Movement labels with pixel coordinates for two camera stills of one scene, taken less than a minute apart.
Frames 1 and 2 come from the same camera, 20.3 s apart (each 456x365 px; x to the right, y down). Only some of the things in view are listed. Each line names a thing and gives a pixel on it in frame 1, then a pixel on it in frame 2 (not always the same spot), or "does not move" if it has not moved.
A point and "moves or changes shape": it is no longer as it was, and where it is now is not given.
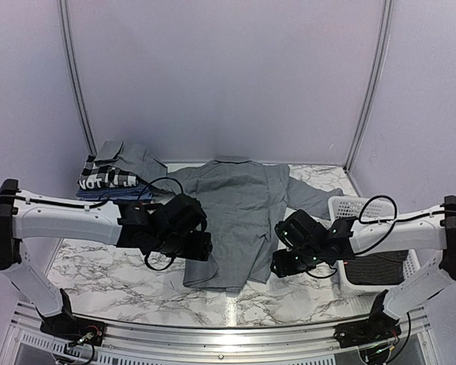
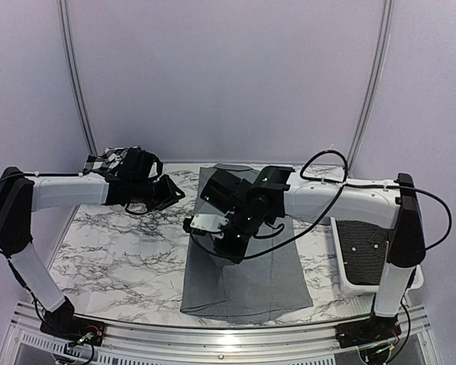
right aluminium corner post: x=385 y=33 does not move
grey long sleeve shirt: x=244 y=198 moves or changes shape
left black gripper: x=201 y=248 to x=168 y=198
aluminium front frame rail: x=135 y=345 does not move
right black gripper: x=283 y=267 to x=237 y=253
